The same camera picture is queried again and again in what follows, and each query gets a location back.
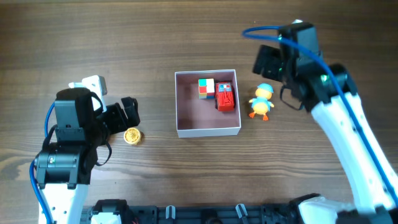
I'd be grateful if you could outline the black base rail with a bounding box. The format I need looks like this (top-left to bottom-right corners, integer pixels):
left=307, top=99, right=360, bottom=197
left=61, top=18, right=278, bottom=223
left=79, top=199, right=304, bottom=224

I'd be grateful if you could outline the red toy truck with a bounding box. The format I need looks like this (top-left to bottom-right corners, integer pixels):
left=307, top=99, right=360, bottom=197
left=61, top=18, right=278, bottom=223
left=215, top=82, right=235, bottom=112

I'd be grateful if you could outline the white box pink inside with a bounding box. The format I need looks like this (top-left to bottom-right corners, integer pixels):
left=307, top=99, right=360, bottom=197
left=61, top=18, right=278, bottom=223
left=175, top=69, right=241, bottom=138

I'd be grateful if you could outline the colourful puzzle cube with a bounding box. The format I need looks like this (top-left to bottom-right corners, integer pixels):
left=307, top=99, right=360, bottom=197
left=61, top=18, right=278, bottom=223
left=198, top=78, right=215, bottom=99

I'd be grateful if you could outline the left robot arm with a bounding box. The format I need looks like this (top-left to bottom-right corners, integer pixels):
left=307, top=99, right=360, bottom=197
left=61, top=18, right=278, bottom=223
left=29, top=87, right=140, bottom=223

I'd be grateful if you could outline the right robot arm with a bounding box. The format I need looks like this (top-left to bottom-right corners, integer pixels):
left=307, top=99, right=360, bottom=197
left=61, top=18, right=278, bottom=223
left=243, top=21, right=397, bottom=223

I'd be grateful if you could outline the yellow round wheel toy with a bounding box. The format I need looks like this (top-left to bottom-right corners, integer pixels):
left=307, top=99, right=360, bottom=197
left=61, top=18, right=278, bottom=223
left=123, top=128, right=142, bottom=145

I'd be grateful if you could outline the yellow duck toy blue hat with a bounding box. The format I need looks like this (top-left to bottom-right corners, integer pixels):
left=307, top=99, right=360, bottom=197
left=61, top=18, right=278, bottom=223
left=249, top=83, right=274, bottom=121

